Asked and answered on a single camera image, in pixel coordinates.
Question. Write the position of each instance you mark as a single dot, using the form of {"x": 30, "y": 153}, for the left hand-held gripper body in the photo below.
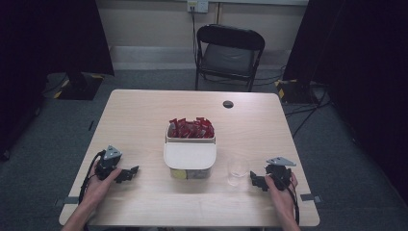
{"x": 109, "y": 160}

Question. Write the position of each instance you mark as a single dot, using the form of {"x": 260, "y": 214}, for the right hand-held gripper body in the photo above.
{"x": 279, "y": 171}

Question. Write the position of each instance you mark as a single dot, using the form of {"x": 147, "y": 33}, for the clear plastic cup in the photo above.
{"x": 237, "y": 170}

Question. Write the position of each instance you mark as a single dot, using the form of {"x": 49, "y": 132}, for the white lidded storage box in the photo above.
{"x": 190, "y": 155}

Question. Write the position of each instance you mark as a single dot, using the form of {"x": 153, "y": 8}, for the person's right hand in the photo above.
{"x": 282, "y": 200}

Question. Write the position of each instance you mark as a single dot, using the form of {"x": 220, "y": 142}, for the person's left hand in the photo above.
{"x": 97, "y": 189}

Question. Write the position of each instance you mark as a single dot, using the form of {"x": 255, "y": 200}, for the bunch of red packets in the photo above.
{"x": 191, "y": 128}

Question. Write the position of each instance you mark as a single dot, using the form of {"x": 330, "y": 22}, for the black stand base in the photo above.
{"x": 80, "y": 86}
{"x": 296, "y": 91}

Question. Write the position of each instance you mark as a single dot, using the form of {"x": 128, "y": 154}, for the black folding chair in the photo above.
{"x": 229, "y": 57}

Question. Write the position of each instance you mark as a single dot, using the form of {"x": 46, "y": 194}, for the dark curtain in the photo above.
{"x": 41, "y": 48}
{"x": 362, "y": 64}

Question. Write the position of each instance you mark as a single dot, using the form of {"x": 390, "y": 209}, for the white wall socket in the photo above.
{"x": 198, "y": 5}

